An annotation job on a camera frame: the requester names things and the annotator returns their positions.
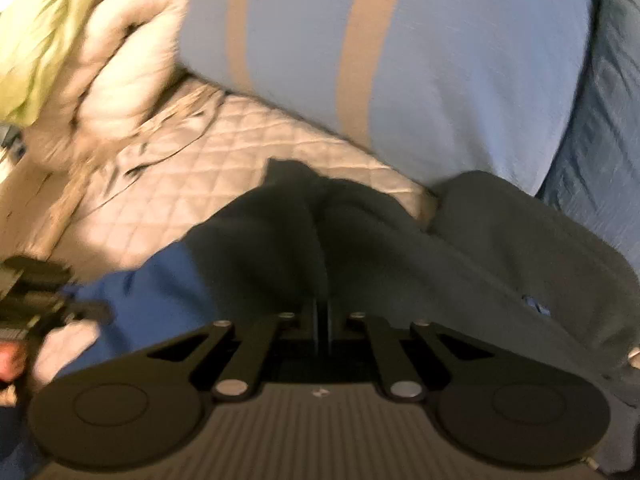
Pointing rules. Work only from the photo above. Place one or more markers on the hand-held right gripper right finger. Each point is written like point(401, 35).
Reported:
point(334, 322)

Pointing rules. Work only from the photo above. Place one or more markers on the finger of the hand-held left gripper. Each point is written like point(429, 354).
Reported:
point(87, 307)

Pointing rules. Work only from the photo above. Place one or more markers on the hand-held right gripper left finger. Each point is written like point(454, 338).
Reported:
point(310, 322)

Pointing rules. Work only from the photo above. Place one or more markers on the person's left hand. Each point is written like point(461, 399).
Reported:
point(11, 360)

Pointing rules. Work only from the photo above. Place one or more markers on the cream lace-trimmed cloth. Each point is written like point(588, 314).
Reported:
point(100, 175)

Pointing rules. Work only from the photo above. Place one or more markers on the white puffy comforter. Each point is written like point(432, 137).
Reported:
point(125, 60)

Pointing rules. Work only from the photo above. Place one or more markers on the light green cloth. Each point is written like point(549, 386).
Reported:
point(45, 35)

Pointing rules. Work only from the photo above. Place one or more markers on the blue grey-striped pillow with stain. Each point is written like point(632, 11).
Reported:
point(450, 60)

